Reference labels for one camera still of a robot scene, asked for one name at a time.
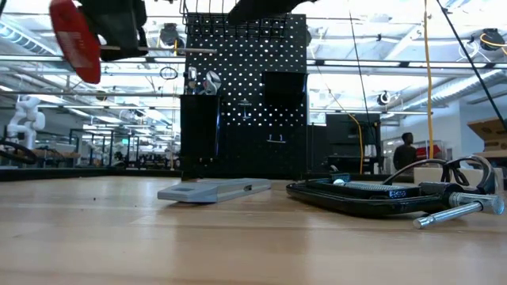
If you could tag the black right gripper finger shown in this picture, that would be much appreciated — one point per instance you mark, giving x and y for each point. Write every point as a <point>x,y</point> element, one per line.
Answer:
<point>261,8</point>

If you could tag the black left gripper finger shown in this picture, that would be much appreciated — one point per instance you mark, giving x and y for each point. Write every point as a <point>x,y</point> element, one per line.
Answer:
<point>123,37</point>
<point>143,20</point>

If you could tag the silver combination wrench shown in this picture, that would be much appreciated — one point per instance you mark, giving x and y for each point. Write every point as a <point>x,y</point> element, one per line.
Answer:
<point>192,77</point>

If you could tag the grey torpedo level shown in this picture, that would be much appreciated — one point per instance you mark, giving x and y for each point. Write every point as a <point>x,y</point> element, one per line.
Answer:
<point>206,192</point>

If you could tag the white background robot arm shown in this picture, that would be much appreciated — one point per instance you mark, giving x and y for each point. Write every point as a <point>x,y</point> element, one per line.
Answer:
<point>24,118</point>

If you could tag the black metal pegboard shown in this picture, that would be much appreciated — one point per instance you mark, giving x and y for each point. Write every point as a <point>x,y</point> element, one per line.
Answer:
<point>245,71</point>

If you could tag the short black pegboard bin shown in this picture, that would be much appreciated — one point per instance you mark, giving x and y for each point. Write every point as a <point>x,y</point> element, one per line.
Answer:
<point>283,89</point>

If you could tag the tall black pegboard bin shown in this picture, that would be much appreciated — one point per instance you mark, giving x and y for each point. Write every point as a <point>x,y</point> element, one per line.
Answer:
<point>198,130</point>

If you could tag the silver double prong hook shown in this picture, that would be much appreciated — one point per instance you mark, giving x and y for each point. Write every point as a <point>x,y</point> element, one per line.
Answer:
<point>276,141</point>

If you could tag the black background cabinet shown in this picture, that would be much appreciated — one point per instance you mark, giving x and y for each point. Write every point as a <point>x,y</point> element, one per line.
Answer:
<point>348,130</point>

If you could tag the small black hanging reel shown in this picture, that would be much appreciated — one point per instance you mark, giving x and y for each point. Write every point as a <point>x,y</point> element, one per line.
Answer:
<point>384,98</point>

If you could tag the person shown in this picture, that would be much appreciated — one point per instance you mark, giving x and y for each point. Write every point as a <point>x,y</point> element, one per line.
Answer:
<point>405,156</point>

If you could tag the black C-clamp silver screw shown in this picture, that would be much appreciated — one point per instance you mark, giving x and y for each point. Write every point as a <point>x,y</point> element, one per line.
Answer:
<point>356,204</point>

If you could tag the black framed safety glasses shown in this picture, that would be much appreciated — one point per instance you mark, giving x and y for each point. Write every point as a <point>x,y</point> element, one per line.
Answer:
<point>449,172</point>

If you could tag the brown cardboard box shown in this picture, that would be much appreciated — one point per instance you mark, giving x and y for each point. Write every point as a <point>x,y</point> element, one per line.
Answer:
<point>489,130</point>

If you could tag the black aluminium table frame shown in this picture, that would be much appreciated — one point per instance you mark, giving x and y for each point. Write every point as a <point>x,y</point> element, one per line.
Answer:
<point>99,173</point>

